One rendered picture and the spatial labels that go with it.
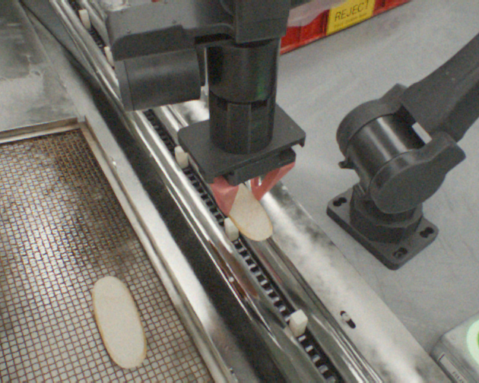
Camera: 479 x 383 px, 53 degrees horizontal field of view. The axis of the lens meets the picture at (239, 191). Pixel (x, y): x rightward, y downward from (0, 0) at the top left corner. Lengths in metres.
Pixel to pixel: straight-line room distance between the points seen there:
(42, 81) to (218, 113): 0.43
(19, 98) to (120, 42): 0.42
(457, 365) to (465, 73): 0.27
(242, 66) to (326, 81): 0.51
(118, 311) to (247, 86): 0.24
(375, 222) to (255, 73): 0.29
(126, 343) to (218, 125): 0.21
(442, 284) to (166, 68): 0.42
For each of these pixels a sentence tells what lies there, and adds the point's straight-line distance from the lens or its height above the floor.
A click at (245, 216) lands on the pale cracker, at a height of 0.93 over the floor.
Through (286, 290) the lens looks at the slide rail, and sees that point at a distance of 0.54.
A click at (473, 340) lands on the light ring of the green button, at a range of 0.50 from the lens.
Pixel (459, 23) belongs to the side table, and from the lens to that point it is 1.10.
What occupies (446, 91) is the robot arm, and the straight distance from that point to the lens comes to 0.51.
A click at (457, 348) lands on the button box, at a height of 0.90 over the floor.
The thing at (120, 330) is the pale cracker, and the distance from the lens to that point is 0.46.
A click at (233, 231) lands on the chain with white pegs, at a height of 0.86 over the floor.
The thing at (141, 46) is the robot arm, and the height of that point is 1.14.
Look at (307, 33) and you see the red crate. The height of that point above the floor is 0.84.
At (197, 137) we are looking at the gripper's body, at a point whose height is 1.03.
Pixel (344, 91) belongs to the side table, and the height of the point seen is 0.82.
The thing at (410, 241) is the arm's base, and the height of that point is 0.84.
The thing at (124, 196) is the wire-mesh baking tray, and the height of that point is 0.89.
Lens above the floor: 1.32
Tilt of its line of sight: 49 degrees down
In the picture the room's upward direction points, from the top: straight up
